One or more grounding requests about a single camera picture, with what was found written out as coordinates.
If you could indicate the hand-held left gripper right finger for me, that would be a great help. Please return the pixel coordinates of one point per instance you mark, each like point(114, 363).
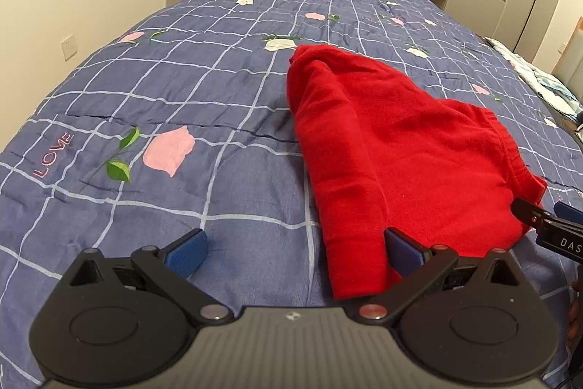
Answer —
point(403, 254)

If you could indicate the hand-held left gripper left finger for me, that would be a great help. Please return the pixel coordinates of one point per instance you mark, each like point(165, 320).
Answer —
point(184, 256)

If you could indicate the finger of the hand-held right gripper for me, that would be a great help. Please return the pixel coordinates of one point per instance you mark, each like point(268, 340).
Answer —
point(528, 212)
point(569, 212)

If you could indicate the red pants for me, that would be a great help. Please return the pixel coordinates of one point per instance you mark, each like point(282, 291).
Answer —
point(387, 143)

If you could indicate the crumpled white blanket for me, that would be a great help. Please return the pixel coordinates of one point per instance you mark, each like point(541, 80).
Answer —
point(542, 79)

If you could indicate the light wooden furniture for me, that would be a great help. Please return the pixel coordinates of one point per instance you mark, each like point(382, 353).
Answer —
point(571, 51)

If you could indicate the blue checked floral quilt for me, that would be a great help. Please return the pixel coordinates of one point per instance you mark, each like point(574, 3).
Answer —
point(227, 74)

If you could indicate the white wall socket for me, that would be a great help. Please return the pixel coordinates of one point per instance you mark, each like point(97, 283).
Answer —
point(69, 47)

